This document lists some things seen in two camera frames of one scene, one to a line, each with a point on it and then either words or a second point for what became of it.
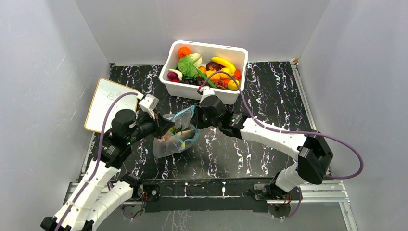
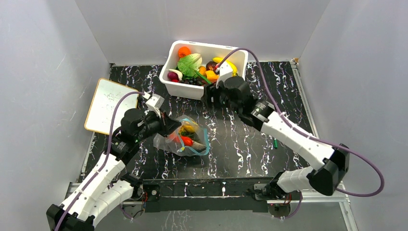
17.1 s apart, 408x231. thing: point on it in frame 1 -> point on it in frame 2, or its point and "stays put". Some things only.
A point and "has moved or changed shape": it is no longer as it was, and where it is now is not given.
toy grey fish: [186, 134] -> [198, 147]
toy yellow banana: [225, 63] stays put
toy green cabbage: [188, 65] stays put
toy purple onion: [174, 76] stays put
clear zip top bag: [181, 137] has moved or changed shape
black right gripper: [197, 121] -> [210, 92]
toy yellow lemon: [232, 85] has moved or changed shape
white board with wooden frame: [105, 92] stays put
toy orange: [184, 51] stays put
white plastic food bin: [237, 57] stays put
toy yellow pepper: [215, 77] stays put
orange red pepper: [237, 75] -> [186, 141]
